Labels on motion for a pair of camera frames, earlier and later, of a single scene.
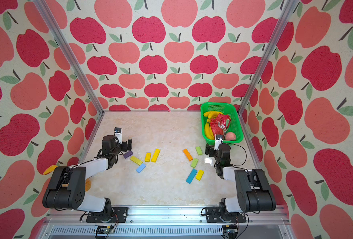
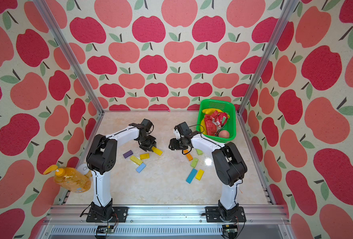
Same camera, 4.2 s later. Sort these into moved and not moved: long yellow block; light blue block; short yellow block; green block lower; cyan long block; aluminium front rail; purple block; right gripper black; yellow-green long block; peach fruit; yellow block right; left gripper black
Moved: left gripper black; short yellow block; long yellow block; peach fruit; right gripper black
Not moved: cyan long block; aluminium front rail; light blue block; yellow block right; yellow-green long block; purple block; green block lower
